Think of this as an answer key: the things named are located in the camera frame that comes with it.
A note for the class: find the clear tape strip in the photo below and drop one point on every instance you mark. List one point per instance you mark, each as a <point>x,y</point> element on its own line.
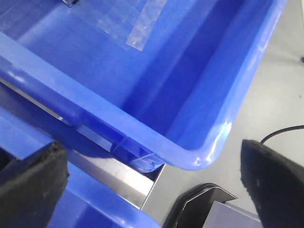
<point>129,23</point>

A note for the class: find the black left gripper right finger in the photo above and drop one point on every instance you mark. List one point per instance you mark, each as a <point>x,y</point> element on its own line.
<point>275,185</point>

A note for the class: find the red push button raised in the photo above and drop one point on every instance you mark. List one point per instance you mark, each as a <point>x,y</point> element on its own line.
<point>70,3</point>

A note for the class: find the blue target crate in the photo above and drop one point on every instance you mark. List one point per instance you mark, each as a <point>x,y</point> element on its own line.
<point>174,102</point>

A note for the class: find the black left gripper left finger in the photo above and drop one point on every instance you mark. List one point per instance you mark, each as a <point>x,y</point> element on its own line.
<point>31,188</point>

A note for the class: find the black metal bracket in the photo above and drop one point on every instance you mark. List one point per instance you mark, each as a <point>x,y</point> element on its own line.
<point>211,206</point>

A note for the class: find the blue source crate with buttons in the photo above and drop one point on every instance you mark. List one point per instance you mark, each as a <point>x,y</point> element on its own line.
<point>86,202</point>

